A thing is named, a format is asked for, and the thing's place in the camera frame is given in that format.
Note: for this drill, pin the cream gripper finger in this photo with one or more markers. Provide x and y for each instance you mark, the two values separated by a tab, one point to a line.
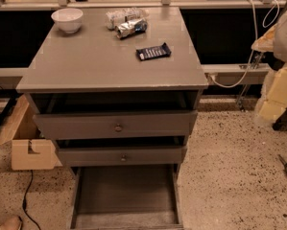
273	101

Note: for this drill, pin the blue rxbar blueberry bar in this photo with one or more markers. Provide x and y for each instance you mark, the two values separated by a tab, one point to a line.
161	51

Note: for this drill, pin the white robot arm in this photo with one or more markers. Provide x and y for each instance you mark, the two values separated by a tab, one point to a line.
274	40

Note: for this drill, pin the grey drawer cabinet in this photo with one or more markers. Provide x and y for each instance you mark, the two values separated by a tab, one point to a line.
93	71

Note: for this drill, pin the grey top drawer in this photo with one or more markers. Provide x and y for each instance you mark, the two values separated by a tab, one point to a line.
115	125

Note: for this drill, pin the grey open bottom drawer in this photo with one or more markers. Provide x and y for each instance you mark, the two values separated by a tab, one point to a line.
142	197

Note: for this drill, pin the grey middle drawer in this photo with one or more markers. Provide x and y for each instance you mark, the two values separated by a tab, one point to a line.
121	156

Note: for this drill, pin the silver foil snack bag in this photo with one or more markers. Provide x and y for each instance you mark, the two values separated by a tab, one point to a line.
131	27

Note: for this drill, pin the white crumpled snack bag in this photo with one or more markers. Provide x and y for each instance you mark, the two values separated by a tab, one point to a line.
115	18

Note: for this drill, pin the white ceramic bowl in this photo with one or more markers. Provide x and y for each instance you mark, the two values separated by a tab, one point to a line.
68	20

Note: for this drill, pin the cardboard box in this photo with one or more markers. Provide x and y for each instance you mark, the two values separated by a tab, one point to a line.
28	150

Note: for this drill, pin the beige shoe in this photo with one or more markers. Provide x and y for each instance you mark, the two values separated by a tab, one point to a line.
13	223

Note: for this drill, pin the metal rail shelf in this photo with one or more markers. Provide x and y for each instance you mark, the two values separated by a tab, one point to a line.
229	74

